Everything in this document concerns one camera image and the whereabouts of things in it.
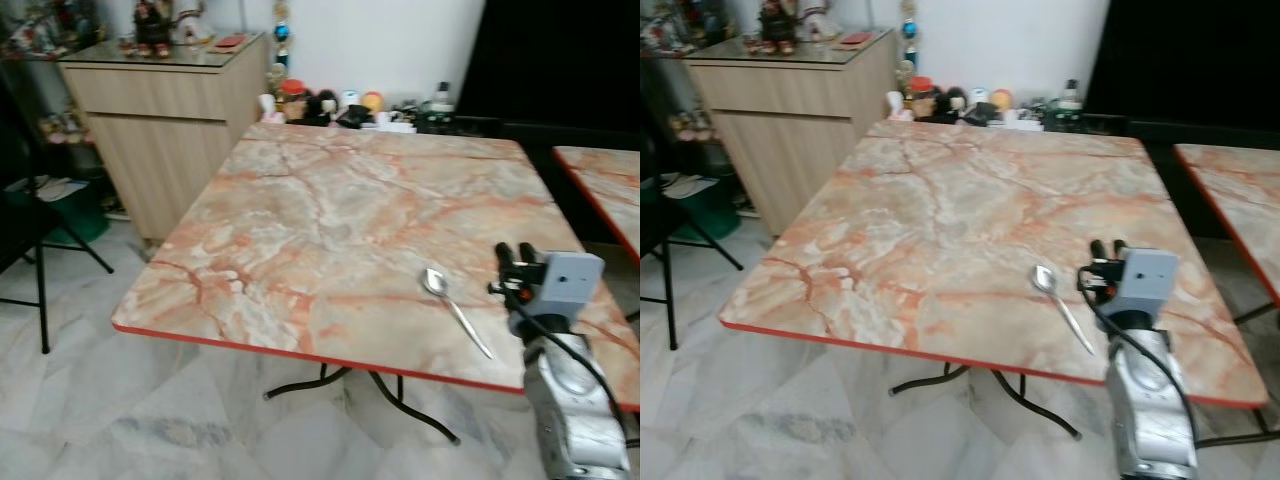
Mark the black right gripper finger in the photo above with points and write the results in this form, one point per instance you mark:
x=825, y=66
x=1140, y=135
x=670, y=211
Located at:
x=1117, y=250
x=507, y=256
x=1097, y=250
x=529, y=254

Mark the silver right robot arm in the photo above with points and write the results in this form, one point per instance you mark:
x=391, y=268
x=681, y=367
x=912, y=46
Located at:
x=1150, y=410
x=572, y=410

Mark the silver metal spoon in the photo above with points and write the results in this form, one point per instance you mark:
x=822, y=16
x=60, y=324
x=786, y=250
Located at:
x=436, y=284
x=1045, y=279

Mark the marble top folding table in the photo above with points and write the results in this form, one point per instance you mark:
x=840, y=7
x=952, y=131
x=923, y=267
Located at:
x=350, y=230
x=612, y=190
x=1240, y=200
x=960, y=225

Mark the black folding chair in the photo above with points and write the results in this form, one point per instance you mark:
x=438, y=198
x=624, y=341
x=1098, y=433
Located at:
x=22, y=225
x=655, y=225

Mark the clear bottle with dark cap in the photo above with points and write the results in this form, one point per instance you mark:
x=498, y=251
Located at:
x=1071, y=95
x=442, y=98

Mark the orange round toy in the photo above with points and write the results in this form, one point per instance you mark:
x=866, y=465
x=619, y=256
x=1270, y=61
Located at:
x=1001, y=99
x=372, y=101

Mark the green storage box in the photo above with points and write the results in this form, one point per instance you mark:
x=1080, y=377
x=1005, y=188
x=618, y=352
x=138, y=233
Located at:
x=712, y=210
x=80, y=215

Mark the large black screen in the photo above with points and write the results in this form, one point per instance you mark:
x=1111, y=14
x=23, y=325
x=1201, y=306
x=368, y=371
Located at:
x=550, y=60
x=1190, y=55

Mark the black plush toy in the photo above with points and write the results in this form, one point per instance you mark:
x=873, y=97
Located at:
x=952, y=103
x=324, y=106

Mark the red lidded jar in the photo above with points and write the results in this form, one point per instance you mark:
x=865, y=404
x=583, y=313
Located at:
x=921, y=98
x=293, y=102

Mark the hanging bauble decoration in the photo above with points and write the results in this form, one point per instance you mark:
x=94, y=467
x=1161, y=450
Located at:
x=909, y=32
x=281, y=35

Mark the light wooden cabinet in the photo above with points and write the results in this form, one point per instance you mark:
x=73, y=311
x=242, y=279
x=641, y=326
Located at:
x=170, y=130
x=800, y=125

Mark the flat red item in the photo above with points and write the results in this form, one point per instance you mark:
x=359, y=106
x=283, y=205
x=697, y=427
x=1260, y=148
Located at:
x=856, y=39
x=230, y=42

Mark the dark figurine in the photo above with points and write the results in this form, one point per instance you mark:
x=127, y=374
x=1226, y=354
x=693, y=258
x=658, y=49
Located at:
x=778, y=26
x=152, y=28

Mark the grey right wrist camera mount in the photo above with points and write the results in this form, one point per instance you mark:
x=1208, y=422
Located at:
x=1148, y=276
x=566, y=281

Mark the black metal table leg frame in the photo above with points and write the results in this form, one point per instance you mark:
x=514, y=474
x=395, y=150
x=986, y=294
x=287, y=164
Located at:
x=1015, y=390
x=392, y=392

